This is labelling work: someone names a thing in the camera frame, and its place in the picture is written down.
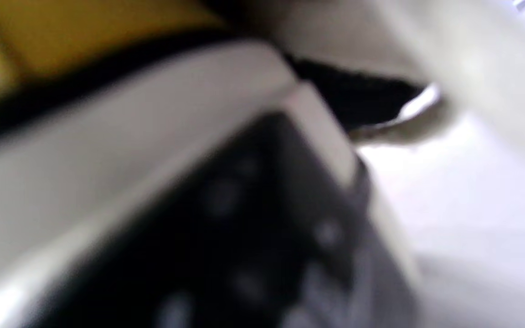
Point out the yellow canvas shoe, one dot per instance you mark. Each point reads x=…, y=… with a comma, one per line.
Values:
x=107, y=159

